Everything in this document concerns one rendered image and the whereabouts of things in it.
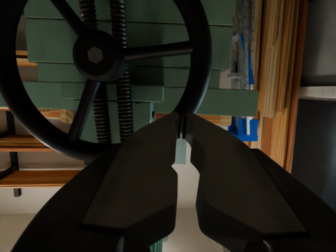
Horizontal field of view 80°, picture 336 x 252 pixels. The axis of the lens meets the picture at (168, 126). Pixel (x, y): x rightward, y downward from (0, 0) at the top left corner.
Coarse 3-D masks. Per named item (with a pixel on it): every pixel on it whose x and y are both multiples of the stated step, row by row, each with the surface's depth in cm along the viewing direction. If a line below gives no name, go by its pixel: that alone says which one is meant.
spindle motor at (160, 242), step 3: (159, 240) 66; (156, 243) 65; (159, 243) 66; (150, 246) 62; (153, 246) 64; (156, 246) 65; (159, 246) 66; (150, 249) 62; (153, 249) 64; (156, 249) 65; (159, 249) 67
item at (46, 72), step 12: (48, 72) 44; (60, 72) 44; (72, 72) 44; (144, 72) 44; (156, 72) 44; (168, 72) 44; (180, 72) 44; (216, 72) 44; (156, 84) 44; (168, 84) 44; (180, 84) 44; (216, 84) 44
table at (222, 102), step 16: (0, 96) 45; (32, 96) 45; (48, 96) 45; (64, 96) 36; (80, 96) 36; (112, 96) 35; (144, 96) 35; (160, 96) 35; (176, 96) 45; (208, 96) 45; (224, 96) 45; (240, 96) 45; (256, 96) 45; (160, 112) 46; (208, 112) 45; (224, 112) 45; (240, 112) 45
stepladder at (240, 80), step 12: (240, 0) 116; (252, 0) 115; (240, 12) 117; (252, 12) 116; (240, 24) 119; (252, 24) 117; (240, 36) 118; (252, 36) 119; (240, 48) 122; (252, 48) 120; (240, 60) 124; (252, 60) 122; (240, 72) 124; (252, 72) 123; (240, 84) 128; (252, 84) 125; (240, 120) 129; (252, 120) 129; (240, 132) 129; (252, 132) 130
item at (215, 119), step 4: (52, 112) 61; (56, 112) 61; (200, 116) 61; (204, 116) 61; (208, 116) 61; (212, 116) 61; (216, 116) 61; (208, 120) 61; (212, 120) 61; (216, 120) 61
